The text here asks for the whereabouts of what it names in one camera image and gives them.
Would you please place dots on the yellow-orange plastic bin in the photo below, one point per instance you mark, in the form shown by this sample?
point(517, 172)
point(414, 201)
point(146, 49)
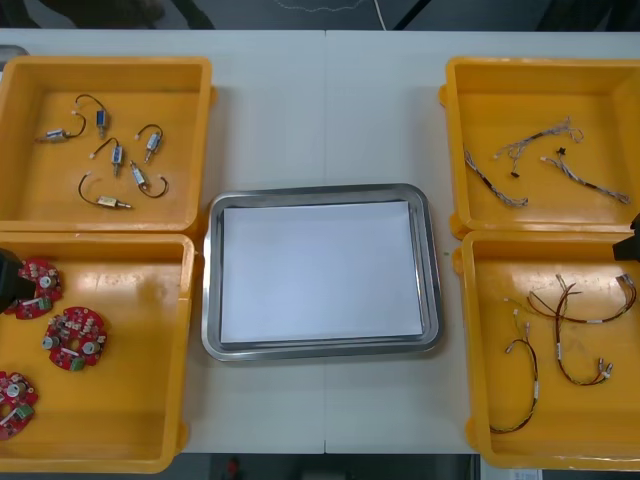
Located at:
point(30, 75)
point(575, 440)
point(550, 80)
point(125, 400)

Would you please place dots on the steel tray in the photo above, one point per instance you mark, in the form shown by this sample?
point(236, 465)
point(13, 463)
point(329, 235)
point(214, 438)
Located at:
point(320, 192)

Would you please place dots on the white label metal solenoid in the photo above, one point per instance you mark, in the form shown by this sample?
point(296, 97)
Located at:
point(57, 134)
point(138, 175)
point(153, 141)

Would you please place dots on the blue label metal solenoid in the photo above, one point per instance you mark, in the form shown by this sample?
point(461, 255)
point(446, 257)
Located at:
point(118, 155)
point(102, 118)

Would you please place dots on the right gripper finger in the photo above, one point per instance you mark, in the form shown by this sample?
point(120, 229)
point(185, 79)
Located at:
point(636, 222)
point(627, 248)

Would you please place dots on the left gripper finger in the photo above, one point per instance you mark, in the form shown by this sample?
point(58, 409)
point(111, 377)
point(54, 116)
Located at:
point(15, 292)
point(9, 262)

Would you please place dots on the round red circuit board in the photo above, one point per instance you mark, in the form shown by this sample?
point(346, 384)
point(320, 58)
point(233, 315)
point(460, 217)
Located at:
point(75, 330)
point(42, 282)
point(15, 395)

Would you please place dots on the white paper sheet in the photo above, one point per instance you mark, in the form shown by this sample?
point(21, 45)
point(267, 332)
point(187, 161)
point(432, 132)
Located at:
point(320, 275)

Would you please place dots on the brass colour metal solenoid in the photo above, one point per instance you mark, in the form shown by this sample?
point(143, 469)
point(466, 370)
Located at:
point(107, 201)

